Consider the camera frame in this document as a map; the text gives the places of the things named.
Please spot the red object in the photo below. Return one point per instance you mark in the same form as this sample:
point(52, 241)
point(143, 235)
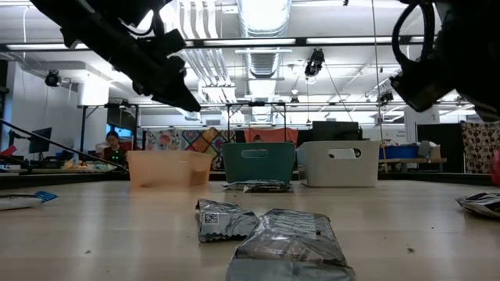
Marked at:
point(8, 151)

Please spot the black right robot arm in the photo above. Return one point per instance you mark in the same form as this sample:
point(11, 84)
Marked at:
point(476, 39)

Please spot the dark brown silver candy bar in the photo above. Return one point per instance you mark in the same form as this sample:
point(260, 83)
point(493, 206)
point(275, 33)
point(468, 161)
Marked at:
point(482, 203)
point(289, 246)
point(267, 188)
point(224, 222)

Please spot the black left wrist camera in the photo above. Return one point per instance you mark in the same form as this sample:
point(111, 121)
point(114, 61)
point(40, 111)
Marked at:
point(166, 42)

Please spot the black screen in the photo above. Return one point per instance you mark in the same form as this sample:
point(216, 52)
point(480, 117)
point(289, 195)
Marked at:
point(336, 130)

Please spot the black panel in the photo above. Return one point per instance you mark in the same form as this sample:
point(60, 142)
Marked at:
point(449, 146)

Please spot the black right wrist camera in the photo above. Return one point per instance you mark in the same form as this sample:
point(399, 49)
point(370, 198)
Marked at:
point(422, 87)

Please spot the black computer monitor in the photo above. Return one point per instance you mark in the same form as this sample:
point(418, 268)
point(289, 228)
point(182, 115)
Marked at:
point(41, 139)

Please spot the grey bag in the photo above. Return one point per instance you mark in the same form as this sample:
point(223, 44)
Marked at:
point(427, 149)

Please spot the blue and white candy bar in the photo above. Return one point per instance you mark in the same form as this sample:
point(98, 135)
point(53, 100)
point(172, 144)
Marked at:
point(273, 181)
point(236, 185)
point(19, 201)

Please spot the orange-red cloth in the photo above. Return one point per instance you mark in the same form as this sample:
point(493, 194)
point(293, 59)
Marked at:
point(273, 135)

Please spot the black aluminium table frame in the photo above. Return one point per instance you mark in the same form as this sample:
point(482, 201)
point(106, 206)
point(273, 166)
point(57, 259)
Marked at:
point(58, 178)

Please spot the blue storage bin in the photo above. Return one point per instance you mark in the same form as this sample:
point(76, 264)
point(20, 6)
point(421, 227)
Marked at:
point(398, 152)

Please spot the wooden bench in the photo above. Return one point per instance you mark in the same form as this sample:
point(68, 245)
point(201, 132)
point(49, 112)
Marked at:
point(410, 160)

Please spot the white plastic basket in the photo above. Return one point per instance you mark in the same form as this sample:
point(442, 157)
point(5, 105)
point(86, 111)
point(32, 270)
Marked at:
point(336, 171)

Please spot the black hanging camera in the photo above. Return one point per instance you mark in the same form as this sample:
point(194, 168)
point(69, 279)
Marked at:
point(314, 62)

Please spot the teal plastic basket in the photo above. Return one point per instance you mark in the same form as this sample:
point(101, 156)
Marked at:
point(258, 168)

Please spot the white pillar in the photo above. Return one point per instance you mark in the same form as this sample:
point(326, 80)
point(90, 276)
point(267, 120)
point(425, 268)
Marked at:
point(422, 125)

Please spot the colourful patchwork quilt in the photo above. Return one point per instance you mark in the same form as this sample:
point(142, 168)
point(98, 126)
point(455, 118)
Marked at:
point(195, 138)

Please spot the black ceiling camera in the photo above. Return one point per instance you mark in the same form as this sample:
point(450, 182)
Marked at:
point(52, 78)

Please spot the brown polka-dot curtain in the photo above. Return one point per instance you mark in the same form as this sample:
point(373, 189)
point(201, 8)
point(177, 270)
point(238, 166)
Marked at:
point(482, 148)

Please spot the person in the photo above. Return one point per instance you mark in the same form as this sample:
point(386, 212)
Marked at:
point(114, 150)

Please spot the black bar with light strips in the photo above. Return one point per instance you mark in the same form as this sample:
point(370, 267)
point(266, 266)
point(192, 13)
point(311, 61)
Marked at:
point(301, 41)

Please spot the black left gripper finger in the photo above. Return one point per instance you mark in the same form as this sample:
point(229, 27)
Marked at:
point(177, 97)

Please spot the silver ventilation duct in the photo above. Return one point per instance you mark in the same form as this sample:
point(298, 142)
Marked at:
point(263, 23)

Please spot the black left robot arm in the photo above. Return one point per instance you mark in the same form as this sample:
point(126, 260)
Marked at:
point(97, 27)

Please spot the black background rig frame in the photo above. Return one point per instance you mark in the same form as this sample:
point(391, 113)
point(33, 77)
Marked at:
point(256, 104)

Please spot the orange plastic basket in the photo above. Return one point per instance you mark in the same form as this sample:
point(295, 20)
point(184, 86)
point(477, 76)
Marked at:
point(168, 168)

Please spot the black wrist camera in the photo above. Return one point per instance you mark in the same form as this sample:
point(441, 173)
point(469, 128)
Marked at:
point(422, 87)
point(166, 42)

